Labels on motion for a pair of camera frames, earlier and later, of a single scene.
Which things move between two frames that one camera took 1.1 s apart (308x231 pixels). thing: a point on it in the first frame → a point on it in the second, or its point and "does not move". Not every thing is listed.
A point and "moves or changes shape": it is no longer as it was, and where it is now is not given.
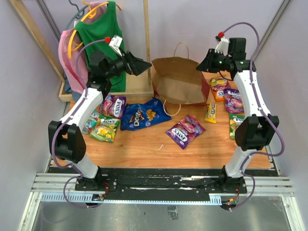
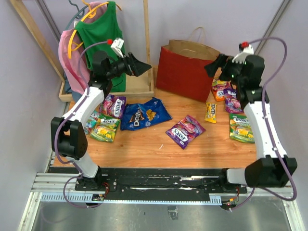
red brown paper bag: (179, 81) moves or changes shape
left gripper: (133, 65) does not move
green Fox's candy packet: (105, 128) does not move
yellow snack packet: (210, 114) does not move
